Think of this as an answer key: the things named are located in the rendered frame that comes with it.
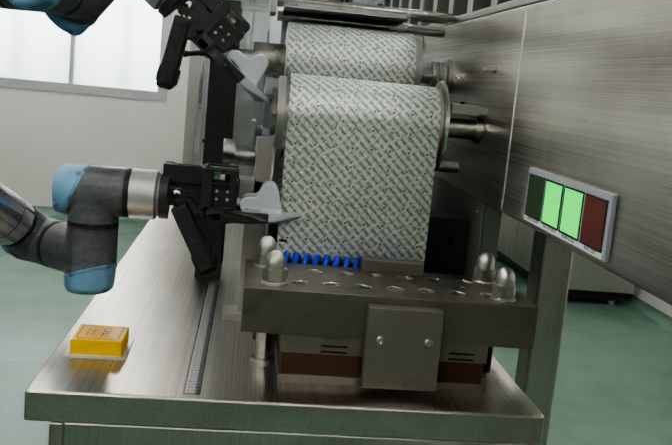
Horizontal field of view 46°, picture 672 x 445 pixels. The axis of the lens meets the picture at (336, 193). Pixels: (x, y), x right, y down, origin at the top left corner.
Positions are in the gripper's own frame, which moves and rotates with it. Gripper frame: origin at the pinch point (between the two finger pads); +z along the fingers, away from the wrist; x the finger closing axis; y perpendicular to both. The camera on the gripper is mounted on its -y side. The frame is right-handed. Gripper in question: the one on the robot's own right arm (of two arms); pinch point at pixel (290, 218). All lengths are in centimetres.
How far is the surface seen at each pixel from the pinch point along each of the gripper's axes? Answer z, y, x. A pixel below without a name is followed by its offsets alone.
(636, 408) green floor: 173, -109, 201
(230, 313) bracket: -8.1, -17.9, 7.1
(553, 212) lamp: 29.3, 8.7, -30.9
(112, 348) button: -23.7, -17.6, -13.5
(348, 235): 9.2, -1.9, -0.3
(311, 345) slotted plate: 3.1, -13.6, -19.0
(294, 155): -0.3, 9.9, -0.2
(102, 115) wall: -130, -24, 556
